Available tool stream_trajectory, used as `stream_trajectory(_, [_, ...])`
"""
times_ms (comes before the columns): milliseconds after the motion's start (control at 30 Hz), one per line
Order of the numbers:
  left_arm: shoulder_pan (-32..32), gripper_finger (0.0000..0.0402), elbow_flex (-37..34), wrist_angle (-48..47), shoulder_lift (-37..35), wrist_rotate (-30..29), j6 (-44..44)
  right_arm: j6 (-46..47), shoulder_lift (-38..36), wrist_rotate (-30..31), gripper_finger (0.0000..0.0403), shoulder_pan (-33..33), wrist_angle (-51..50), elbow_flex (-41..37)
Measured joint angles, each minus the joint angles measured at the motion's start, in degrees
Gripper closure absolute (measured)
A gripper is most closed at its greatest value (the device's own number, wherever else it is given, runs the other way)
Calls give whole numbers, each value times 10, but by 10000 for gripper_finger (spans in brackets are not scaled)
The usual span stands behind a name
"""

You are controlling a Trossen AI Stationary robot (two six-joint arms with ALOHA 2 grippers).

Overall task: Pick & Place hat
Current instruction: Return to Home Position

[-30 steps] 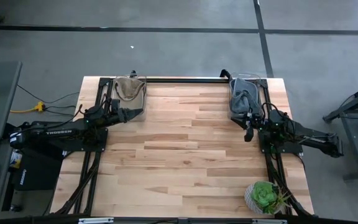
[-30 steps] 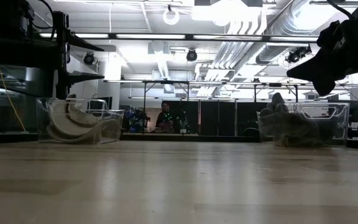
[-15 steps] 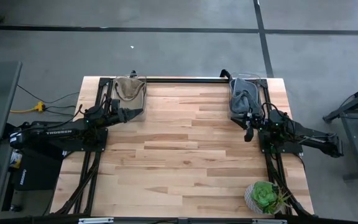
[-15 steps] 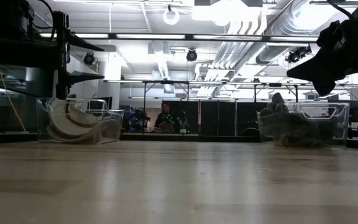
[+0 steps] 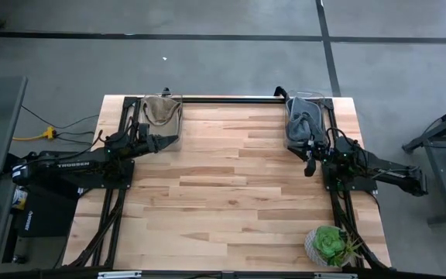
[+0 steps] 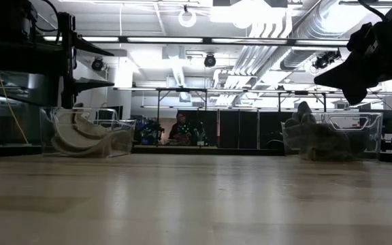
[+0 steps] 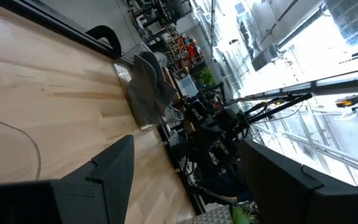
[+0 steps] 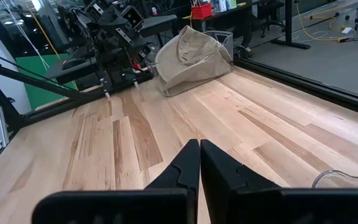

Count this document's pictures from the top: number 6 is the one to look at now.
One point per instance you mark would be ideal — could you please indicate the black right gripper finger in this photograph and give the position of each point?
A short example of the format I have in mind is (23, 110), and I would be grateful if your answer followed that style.
(354, 95)
(352, 71)

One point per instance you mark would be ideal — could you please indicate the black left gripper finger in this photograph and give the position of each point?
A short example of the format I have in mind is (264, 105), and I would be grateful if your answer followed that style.
(87, 44)
(87, 85)

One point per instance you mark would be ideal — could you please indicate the cream baseball cap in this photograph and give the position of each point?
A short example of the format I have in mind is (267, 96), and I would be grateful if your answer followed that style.
(87, 127)

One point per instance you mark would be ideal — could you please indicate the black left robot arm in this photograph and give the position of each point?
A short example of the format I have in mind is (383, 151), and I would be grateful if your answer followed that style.
(9, 17)

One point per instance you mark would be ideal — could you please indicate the clear plastic bin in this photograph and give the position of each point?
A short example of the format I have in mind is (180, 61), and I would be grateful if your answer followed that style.
(374, 136)
(46, 136)

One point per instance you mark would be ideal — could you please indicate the black monitor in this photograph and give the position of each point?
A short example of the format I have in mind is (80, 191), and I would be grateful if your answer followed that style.
(391, 122)

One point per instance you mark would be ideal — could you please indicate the person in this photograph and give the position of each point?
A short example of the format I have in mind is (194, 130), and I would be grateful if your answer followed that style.
(182, 136)

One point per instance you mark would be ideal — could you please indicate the black partition panels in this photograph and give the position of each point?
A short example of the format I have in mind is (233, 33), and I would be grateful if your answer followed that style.
(243, 126)

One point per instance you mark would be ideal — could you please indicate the black crossbar with light strips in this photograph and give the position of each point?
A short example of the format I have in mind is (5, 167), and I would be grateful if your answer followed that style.
(208, 41)

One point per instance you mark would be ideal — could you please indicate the green succulent plant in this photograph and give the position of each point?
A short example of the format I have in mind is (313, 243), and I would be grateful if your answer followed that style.
(200, 134)

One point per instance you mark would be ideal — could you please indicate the white patterned plant pot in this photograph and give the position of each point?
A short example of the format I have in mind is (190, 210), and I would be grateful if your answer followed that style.
(201, 143)

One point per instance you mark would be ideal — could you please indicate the black low platform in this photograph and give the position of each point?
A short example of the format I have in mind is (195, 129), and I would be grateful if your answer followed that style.
(233, 150)

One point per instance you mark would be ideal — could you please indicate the black overhead camera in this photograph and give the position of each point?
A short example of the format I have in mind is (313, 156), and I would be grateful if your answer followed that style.
(210, 61)
(98, 64)
(322, 62)

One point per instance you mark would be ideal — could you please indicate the black metal frame table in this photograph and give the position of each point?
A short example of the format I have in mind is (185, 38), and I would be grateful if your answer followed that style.
(182, 90)
(301, 92)

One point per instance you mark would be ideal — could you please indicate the silver ventilation duct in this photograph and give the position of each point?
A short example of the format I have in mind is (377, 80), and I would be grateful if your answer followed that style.
(298, 56)

